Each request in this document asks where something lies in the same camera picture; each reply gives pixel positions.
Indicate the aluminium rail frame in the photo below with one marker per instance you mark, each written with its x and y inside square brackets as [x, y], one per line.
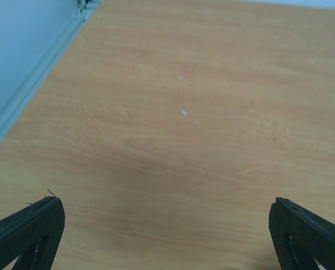
[34, 35]

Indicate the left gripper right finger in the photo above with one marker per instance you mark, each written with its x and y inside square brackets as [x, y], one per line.
[302, 239]

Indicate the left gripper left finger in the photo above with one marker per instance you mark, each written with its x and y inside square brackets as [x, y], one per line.
[31, 236]

